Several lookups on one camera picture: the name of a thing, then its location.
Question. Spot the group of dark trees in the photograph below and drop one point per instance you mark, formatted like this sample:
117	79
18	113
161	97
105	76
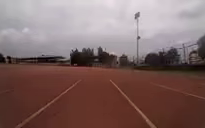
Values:
86	57

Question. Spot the tall floodlight pole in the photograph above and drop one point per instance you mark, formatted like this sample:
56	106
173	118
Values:
137	43

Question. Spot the low grandstand building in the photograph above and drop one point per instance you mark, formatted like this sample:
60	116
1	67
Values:
43	59

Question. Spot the clump of dark trees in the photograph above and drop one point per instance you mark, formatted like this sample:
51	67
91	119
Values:
161	57

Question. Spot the grass strip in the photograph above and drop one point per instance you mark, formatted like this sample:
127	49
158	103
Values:
176	67

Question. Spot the pale building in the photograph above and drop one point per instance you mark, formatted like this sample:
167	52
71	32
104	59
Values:
195	58

